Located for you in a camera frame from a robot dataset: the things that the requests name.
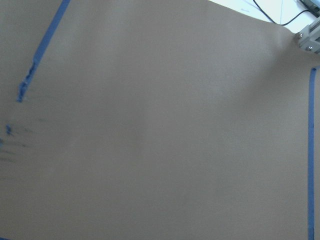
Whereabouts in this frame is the aluminium frame post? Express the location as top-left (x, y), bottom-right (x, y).
top-left (294, 17), bottom-right (320, 55)

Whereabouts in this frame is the black desk cable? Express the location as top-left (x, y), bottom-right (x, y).
top-left (252, 0), bottom-right (311, 26)

